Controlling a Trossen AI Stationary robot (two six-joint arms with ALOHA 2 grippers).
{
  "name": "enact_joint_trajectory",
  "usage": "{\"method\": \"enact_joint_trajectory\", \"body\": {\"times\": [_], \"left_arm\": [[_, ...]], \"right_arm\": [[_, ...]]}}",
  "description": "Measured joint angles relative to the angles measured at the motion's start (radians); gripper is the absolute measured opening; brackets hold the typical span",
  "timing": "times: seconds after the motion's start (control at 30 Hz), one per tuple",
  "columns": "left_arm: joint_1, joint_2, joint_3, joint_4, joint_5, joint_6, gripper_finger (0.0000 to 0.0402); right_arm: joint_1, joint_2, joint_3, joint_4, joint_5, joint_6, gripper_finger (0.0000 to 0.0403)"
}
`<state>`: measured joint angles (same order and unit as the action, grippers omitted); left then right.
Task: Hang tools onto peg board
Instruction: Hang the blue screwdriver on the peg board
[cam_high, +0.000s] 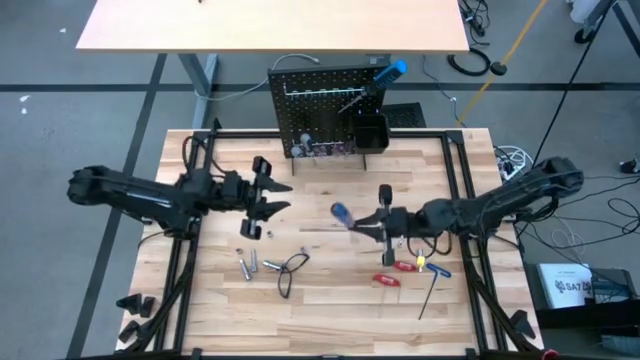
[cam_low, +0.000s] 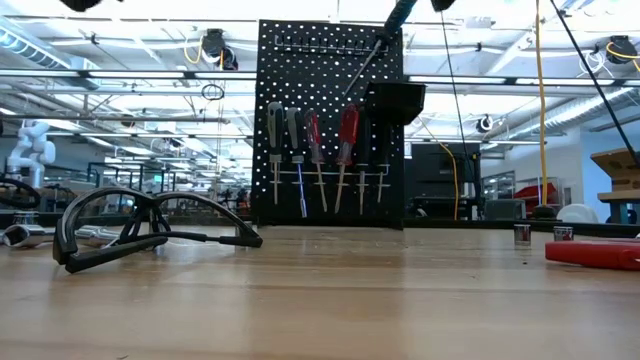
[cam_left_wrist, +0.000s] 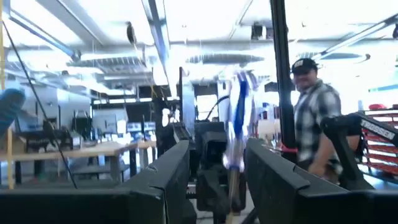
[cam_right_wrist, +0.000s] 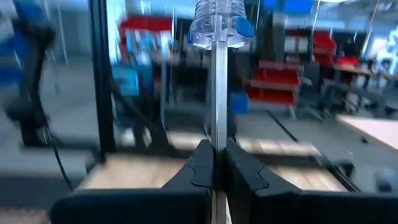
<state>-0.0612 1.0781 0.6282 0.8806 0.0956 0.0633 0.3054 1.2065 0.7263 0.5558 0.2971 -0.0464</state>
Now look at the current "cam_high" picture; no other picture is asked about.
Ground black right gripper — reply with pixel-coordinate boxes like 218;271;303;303
349;183;419;267

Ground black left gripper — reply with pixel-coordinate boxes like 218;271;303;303
219;155;294;240

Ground blue clear handled screwdriver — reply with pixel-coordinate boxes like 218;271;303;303
329;201;358;234

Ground blue T-handle hex key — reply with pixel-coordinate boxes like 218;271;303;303
418;262;453;321

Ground black safety glasses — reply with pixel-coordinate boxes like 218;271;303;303
276;251;311;300

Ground black and blue large screwdriver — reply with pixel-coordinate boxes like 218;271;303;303
338;59;409;114

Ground black metal pegboard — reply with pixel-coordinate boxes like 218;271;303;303
267;64;391;176

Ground black plastic pegboard bin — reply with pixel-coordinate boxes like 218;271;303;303
352;113;390;155

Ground black metal grate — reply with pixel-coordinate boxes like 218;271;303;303
385;102;427;130

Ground white power strip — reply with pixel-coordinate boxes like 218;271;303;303
494;144;539;184

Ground light wooden desk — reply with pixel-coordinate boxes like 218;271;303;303
74;0;470;129

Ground white printed box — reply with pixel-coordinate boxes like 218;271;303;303
537;262;594;310

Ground black equipment case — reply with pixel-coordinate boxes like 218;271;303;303
524;267;640;329

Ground black cable loop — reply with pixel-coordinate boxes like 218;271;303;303
405;232;454;259
181;133;227;177

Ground black aluminium frame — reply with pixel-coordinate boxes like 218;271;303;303
149;117;546;360

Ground chrome screwdriver ring rail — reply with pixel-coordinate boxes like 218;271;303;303
287;141;357;159

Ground grey cable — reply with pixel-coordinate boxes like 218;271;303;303
194;53;321;103

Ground black cable coil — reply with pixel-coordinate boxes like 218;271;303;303
446;47;492;78

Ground black cable bundle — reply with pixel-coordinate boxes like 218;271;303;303
514;177;640;251
457;0;489;39

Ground black taut cable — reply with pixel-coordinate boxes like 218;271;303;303
532;0;616;166

